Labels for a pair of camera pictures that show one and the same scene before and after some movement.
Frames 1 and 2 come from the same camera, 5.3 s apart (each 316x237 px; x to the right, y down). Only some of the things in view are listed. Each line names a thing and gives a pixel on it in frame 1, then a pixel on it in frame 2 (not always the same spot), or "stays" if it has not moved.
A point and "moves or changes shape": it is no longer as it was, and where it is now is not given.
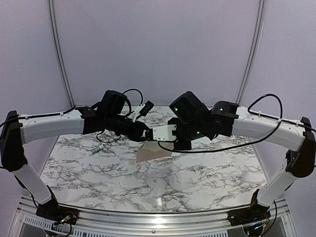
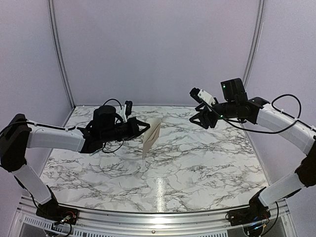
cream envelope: x=151 y=149 moves or changes shape
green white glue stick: x=100 y=147 stays
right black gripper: x=182 y=147 → x=205 y=117
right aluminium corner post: x=253 y=55 stays
